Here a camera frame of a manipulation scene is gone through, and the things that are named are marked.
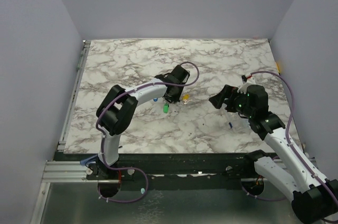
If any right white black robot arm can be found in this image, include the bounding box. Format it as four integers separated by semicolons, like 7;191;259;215
209;83;337;223

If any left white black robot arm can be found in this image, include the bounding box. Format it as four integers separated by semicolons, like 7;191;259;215
96;64;190;179

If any key with yellow tag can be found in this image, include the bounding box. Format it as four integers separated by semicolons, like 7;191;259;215
182;94;190;104

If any key with green tag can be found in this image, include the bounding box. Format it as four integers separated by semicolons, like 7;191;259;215
163;104;169;114

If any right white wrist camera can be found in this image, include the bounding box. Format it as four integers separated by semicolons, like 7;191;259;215
237;74;256;94

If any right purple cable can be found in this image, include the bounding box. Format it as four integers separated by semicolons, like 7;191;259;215
241;70;338;222

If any purple cable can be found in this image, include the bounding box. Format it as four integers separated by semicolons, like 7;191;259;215
241;70;338;222
95;61;200;203

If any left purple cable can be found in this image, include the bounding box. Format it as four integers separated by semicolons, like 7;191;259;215
95;61;200;203

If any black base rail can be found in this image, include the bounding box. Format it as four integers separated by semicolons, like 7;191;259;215
54;152;264;194

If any blue clamp handle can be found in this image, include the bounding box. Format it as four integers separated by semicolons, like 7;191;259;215
80;155;97;167

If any aluminium frame rail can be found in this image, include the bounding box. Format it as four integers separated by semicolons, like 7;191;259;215
42;161;87;183

